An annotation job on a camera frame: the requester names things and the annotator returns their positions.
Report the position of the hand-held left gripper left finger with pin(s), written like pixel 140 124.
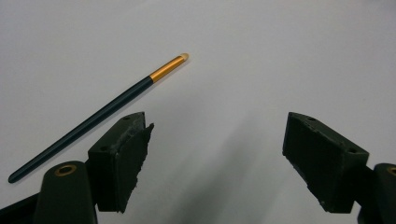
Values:
pixel 118 161

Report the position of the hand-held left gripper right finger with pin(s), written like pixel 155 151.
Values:
pixel 327 161

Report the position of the dark green gold-tipped pen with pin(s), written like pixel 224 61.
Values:
pixel 93 119

